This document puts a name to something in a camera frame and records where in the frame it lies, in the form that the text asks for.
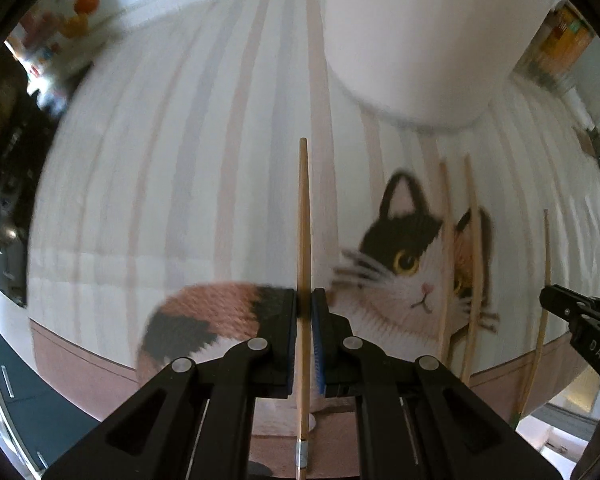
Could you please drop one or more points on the wooden chopstick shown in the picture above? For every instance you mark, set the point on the wooden chopstick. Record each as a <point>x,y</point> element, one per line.
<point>477,274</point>
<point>540,336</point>
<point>304,343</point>
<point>447,263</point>

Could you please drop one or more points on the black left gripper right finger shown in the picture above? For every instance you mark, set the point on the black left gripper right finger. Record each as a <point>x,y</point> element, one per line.
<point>415,420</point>

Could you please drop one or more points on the fruit print box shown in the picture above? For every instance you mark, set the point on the fruit print box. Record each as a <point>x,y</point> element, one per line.
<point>51,28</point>

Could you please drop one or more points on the white utensil holder cup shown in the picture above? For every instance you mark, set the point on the white utensil holder cup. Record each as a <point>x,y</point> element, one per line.
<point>432,63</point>

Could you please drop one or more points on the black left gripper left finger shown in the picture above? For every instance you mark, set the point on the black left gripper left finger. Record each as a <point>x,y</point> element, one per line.
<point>192,421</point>

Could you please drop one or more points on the striped cat placemat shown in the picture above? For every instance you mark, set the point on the striped cat placemat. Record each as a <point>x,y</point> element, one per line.
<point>166,218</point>

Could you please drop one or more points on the yellow orange seasoning packet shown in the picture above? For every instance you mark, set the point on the yellow orange seasoning packet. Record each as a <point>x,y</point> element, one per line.
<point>555,48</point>

